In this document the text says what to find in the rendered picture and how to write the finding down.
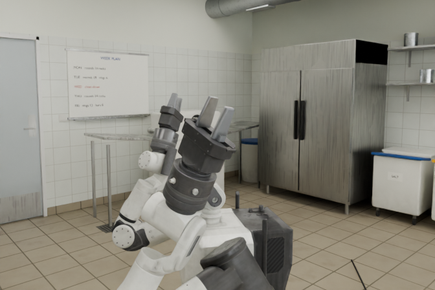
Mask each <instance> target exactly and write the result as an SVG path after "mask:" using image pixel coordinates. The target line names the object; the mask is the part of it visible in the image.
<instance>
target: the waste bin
mask: <svg viewBox="0 0 435 290"><path fill-rule="evenodd" d="M241 176H242V180H243V181H246V182H250V183H257V182H258V138H249V139H242V140H241Z"/></svg>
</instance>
